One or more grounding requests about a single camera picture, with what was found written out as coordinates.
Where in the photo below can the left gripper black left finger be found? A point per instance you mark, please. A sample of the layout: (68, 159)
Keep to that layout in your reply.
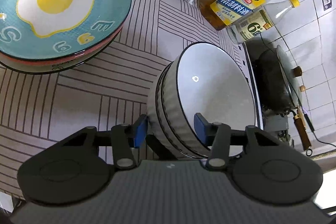
(124, 137)

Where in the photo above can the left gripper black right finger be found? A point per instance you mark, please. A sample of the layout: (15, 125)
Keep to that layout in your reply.
(216, 135)

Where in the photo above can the white ribbed bowl black rim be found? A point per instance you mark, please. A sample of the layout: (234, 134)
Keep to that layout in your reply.
(205, 79)

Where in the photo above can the teal fried egg plate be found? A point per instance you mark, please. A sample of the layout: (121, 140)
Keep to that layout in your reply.
(46, 29)

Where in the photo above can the black wok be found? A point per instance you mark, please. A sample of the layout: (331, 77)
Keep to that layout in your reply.
(270, 83)

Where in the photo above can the wooden spatula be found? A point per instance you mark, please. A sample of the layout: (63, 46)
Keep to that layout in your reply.
(298, 119)

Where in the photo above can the striped table mat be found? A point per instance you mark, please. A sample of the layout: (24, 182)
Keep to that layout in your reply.
(111, 88)

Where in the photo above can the glass wok lid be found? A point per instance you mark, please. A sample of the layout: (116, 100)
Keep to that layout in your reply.
(290, 75)

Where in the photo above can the white vinegar bottle yellow cap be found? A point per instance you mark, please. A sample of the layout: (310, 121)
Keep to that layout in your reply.
(259, 21)

